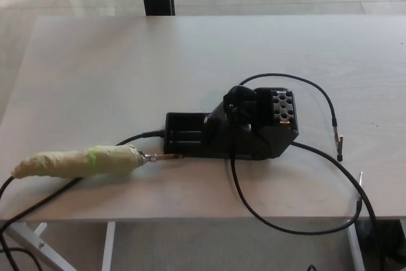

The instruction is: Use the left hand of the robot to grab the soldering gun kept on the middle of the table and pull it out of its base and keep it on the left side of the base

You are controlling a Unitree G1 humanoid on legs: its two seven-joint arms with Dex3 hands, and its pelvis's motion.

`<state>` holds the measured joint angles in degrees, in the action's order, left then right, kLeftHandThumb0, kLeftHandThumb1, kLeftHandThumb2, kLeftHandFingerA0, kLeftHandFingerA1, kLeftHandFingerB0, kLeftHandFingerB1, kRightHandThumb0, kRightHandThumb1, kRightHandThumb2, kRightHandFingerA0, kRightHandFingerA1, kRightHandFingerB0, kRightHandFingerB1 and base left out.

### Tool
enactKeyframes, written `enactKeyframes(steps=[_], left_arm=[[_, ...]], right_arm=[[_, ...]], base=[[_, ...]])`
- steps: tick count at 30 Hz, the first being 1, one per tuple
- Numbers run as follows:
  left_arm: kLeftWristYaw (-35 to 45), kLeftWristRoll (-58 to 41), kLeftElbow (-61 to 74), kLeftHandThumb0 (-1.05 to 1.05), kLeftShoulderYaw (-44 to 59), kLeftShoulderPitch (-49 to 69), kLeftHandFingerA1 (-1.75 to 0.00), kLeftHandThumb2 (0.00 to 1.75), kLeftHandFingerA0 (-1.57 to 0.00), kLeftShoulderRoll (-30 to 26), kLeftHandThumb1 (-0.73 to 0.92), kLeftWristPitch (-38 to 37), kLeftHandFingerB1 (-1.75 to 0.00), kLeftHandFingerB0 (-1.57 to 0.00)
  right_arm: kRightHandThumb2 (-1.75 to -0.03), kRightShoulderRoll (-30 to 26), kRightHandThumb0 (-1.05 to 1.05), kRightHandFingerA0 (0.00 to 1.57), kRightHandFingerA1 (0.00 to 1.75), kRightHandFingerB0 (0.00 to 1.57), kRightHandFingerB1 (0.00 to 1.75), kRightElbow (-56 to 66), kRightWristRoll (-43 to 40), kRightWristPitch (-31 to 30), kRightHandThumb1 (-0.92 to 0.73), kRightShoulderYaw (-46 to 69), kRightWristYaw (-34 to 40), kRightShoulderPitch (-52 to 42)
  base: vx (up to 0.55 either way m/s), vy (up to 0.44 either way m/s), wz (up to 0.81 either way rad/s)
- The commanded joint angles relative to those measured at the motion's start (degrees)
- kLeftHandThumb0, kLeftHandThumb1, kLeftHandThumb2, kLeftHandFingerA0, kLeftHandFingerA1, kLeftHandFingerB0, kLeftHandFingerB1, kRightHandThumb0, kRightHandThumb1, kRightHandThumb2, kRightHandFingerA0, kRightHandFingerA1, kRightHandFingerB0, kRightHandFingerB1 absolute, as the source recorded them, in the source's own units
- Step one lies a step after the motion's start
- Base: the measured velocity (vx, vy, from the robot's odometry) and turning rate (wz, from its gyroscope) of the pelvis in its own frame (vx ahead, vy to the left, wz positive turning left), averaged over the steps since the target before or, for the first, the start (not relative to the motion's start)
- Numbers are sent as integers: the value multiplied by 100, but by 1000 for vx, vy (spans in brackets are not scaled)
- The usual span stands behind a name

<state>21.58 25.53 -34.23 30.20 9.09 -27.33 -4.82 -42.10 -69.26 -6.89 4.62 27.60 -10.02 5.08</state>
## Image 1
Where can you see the black soldering station base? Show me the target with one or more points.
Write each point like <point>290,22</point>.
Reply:
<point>253,144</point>

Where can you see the white table leg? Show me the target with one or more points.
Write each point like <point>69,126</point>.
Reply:
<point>355,245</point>
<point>108,245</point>

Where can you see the white diagonal table brace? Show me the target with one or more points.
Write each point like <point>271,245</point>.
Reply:
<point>31,242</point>

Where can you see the dark object under table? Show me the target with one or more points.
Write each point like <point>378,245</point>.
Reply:
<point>390,242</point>

